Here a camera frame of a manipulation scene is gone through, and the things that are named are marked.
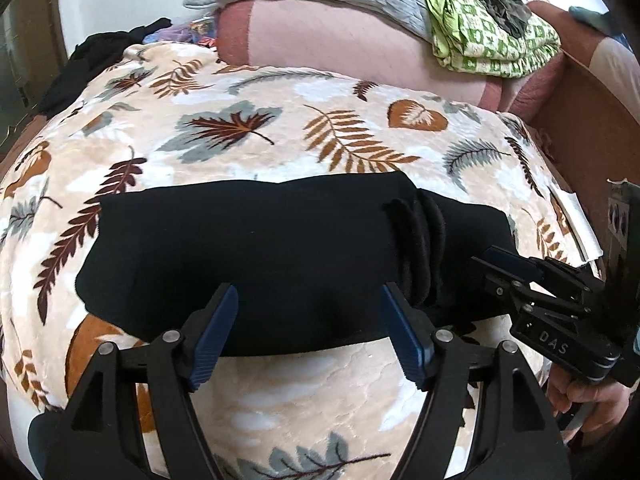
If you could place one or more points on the person's right hand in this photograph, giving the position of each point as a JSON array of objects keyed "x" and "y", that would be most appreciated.
[{"x": 595, "y": 402}]

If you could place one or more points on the leaf print fleece blanket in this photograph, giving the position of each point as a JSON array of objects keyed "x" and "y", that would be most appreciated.
[{"x": 280, "y": 130}]

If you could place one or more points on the wooden door frame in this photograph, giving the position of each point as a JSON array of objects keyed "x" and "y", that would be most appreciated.
[{"x": 50, "y": 20}]

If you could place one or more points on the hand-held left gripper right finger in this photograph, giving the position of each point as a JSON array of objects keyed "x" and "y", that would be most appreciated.
[{"x": 406, "y": 337}]

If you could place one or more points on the dark metal stand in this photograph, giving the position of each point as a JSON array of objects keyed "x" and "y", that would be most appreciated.
[{"x": 619, "y": 230}]

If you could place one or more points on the pink quilted pillow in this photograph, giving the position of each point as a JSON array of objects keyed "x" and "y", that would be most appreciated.
[{"x": 340, "y": 40}]

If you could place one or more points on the dark crumpled garment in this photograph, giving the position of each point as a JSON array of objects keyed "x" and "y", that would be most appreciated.
[{"x": 495, "y": 2}]

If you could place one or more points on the green patterned quilt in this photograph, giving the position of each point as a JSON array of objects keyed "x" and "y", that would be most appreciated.
[{"x": 480, "y": 50}]

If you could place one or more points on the black cloth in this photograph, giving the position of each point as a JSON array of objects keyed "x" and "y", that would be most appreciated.
[{"x": 95, "y": 60}]

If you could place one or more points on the black pants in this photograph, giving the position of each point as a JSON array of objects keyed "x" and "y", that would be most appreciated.
[{"x": 250, "y": 250}]

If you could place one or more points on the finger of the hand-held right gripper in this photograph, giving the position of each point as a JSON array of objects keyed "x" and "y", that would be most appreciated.
[
  {"x": 517, "y": 266},
  {"x": 505, "y": 285}
]

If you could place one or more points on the colourful printed cloth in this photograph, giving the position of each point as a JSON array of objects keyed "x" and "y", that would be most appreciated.
[{"x": 185, "y": 32}]

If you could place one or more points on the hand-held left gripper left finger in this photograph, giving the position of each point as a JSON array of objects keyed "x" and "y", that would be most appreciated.
[{"x": 215, "y": 337}]

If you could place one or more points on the brown cushion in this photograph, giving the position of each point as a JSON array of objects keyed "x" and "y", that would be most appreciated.
[{"x": 535, "y": 87}]

